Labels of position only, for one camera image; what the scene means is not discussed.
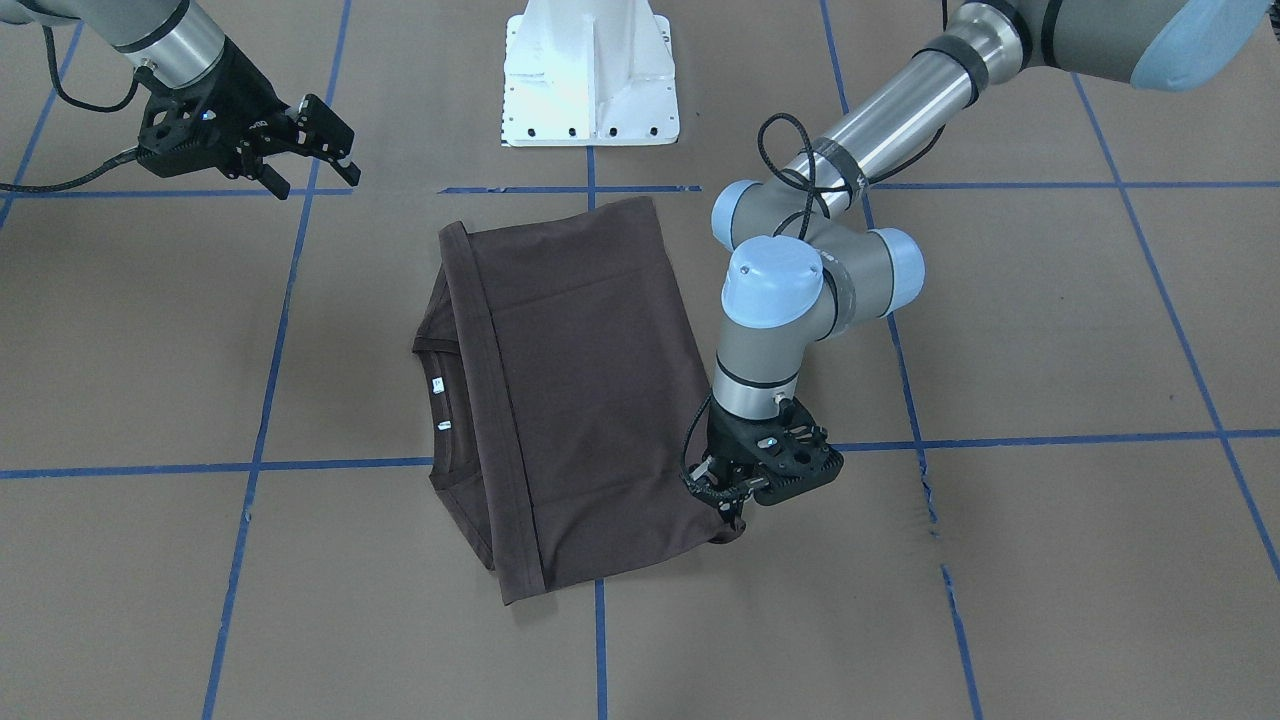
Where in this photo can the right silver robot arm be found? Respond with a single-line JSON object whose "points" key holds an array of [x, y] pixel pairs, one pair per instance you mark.
{"points": [[179, 37]]}

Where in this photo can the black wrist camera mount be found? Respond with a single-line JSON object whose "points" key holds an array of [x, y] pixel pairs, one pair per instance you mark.
{"points": [[792, 454]]}

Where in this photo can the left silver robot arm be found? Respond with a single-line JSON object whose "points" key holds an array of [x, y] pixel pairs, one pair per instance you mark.
{"points": [[798, 276]]}

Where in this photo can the dark brown t-shirt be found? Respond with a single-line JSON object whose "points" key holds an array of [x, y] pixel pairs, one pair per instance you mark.
{"points": [[563, 375]]}

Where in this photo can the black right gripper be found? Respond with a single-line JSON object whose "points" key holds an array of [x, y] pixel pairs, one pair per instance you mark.
{"points": [[232, 98]]}

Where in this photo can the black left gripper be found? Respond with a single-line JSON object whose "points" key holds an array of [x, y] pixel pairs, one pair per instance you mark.
{"points": [[722, 436]]}

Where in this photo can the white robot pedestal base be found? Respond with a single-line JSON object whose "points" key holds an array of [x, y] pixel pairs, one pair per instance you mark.
{"points": [[589, 73]]}

